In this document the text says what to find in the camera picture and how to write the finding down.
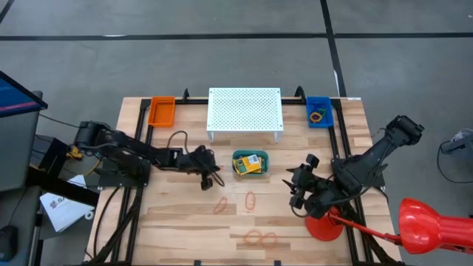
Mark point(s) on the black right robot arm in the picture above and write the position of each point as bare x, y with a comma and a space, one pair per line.
369, 159

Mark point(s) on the purple coil wristband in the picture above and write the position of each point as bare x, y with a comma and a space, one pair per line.
316, 117

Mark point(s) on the black aluminium table frame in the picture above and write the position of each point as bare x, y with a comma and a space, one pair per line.
192, 101

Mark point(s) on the orange coil wristband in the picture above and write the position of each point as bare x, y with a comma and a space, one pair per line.
311, 118

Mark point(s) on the black computer mouse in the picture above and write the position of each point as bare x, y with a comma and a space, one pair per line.
7, 242

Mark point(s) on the orange plastic basket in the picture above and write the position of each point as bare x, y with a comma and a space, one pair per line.
161, 112

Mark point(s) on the monitor with blue screen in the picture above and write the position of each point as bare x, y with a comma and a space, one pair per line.
15, 96

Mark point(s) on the white printed booklet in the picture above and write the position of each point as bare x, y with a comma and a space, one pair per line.
63, 210

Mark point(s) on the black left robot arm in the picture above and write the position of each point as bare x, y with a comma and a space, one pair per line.
122, 144

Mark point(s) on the white perforated metal shelf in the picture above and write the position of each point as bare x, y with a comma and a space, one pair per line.
244, 111

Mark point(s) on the black side desk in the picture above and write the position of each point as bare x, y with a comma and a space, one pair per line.
55, 184

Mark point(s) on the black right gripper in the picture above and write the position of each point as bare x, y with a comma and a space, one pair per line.
310, 188

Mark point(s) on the red desk lamp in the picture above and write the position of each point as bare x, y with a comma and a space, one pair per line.
425, 225

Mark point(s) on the blue plastic basket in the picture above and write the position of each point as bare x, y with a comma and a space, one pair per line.
329, 123

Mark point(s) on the teal plastic bin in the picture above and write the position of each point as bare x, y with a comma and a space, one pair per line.
236, 152

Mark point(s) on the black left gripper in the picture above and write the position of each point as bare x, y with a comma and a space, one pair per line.
196, 162

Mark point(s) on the grey computer box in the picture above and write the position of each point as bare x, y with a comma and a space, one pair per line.
18, 147

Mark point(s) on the green coil wristband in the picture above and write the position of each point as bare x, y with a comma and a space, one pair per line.
324, 111

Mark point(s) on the small white paper sheet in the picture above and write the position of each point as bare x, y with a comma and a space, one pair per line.
77, 181

